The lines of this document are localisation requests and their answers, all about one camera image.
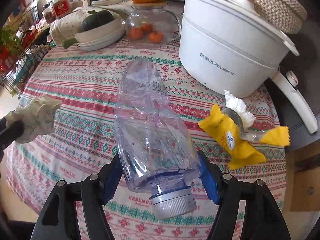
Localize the grey paper ball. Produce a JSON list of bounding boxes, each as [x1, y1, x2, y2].
[[5, 95, 62, 144]]

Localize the yellow snack wrapper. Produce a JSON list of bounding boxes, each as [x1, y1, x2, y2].
[[199, 104, 290, 170]]

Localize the crushed clear plastic bottle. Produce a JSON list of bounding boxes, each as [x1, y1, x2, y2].
[[114, 59, 202, 220]]

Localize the white tissue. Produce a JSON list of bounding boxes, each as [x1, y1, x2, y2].
[[224, 90, 256, 129]]

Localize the patterned tablecloth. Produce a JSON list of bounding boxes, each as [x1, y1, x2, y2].
[[7, 36, 290, 239]]

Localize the green potted plant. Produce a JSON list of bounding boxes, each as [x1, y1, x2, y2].
[[1, 25, 23, 56]]

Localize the floral white cloth bundle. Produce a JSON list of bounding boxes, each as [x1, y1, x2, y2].
[[49, 8, 90, 45]]

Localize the stacked white bowls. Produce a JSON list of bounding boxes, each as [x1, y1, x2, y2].
[[75, 13, 125, 51]]

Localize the red label jar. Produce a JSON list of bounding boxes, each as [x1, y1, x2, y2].
[[52, 0, 72, 19]]

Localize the dark green squash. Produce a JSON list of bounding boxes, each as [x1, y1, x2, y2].
[[82, 10, 114, 31]]

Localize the grey refrigerator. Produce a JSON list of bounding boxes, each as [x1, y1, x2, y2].
[[265, 0, 319, 152]]

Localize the white electric cooking pot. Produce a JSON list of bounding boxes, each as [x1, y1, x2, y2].
[[179, 0, 318, 133]]

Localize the glass jar with oranges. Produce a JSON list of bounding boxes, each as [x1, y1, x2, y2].
[[125, 0, 182, 48]]

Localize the woven rattan basket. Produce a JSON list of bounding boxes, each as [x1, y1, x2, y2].
[[253, 0, 308, 34]]

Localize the black wire rack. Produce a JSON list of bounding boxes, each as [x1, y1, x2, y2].
[[1, 1, 51, 98]]

